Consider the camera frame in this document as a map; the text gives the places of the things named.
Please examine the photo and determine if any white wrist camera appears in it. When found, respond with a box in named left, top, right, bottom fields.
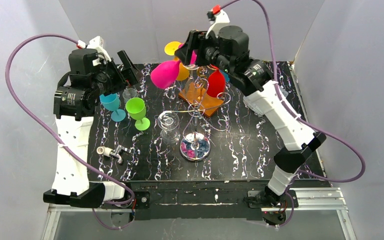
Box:
left=76, top=35, right=113, bottom=62
left=205, top=5, right=230, bottom=39

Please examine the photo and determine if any green wine glass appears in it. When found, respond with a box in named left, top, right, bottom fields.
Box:
left=125, top=97, right=151, bottom=131

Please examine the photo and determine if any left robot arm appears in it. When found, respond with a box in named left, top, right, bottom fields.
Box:
left=43, top=48, right=143, bottom=208

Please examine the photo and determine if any clear patterned wine glass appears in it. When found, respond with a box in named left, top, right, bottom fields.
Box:
left=122, top=88, right=138, bottom=103

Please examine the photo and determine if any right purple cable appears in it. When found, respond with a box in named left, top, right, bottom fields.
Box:
left=220, top=0, right=367, bottom=228

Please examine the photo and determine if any red wine glass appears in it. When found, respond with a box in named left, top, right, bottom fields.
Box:
left=206, top=64, right=226, bottom=98

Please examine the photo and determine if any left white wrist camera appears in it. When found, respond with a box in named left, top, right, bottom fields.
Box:
left=76, top=35, right=113, bottom=62

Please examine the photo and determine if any teal blue wine glass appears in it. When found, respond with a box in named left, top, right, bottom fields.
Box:
left=99, top=93, right=126, bottom=122

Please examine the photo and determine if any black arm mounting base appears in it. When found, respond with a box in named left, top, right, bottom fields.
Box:
left=100, top=180, right=299, bottom=229

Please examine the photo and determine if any pink wine glass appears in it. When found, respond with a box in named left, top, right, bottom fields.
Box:
left=150, top=41, right=189, bottom=89

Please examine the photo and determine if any clear plastic screw box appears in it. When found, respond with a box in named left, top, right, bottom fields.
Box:
left=243, top=88, right=289, bottom=119

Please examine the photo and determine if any chrome faucet tap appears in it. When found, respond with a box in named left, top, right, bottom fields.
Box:
left=96, top=144, right=132, bottom=165

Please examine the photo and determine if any clear wine glass front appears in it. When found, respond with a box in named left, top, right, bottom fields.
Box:
left=157, top=110, right=180, bottom=145

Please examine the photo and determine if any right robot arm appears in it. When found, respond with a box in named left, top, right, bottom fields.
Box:
left=175, top=25, right=327, bottom=199

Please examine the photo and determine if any clear wine glass rear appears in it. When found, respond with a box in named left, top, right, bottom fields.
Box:
left=182, top=64, right=199, bottom=101

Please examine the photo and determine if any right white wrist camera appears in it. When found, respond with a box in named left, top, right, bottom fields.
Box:
left=205, top=5, right=230, bottom=39

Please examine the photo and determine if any blue wine glass rear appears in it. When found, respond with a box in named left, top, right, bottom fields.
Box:
left=220, top=70, right=230, bottom=83

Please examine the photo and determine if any silver wire glass rack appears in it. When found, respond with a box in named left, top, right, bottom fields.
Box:
left=163, top=77, right=232, bottom=163

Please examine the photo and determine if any orange wooden rack base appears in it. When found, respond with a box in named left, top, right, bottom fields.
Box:
left=178, top=82, right=224, bottom=117

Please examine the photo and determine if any yellow orange wine glass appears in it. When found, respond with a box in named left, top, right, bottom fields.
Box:
left=164, top=41, right=191, bottom=82

